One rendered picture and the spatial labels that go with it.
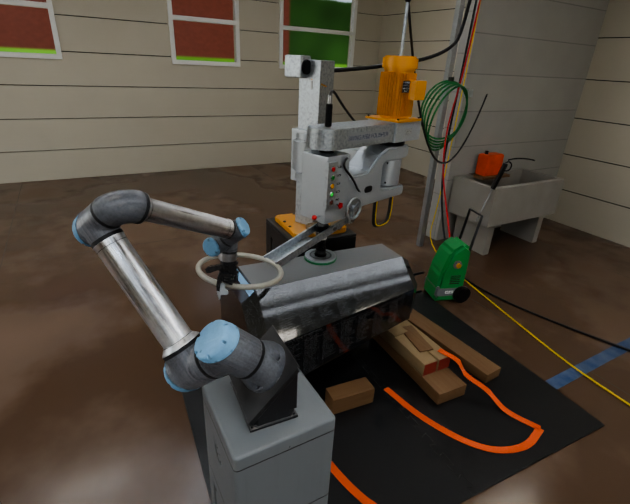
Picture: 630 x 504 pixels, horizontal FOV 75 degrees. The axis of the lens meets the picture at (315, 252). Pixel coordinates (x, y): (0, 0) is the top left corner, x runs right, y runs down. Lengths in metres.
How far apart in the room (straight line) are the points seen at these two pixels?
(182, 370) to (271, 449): 0.41
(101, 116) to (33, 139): 1.09
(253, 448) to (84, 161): 7.21
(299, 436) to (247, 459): 0.19
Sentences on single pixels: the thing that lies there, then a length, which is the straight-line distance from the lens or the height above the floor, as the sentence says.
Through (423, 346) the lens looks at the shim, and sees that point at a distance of 3.13.
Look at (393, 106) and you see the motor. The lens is 2.95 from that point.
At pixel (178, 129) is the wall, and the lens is 8.38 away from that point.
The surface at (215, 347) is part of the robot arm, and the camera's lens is 1.39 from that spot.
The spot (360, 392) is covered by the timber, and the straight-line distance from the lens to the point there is 2.79.
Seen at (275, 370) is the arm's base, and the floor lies 1.06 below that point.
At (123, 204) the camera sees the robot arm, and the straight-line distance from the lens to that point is 1.50.
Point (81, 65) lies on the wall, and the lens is 8.11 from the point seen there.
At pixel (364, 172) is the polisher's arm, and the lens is 2.76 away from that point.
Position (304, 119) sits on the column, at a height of 1.63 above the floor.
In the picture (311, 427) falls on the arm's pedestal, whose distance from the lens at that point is 1.60.
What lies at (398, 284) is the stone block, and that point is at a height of 0.69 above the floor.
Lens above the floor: 2.04
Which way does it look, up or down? 25 degrees down
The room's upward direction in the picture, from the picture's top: 3 degrees clockwise
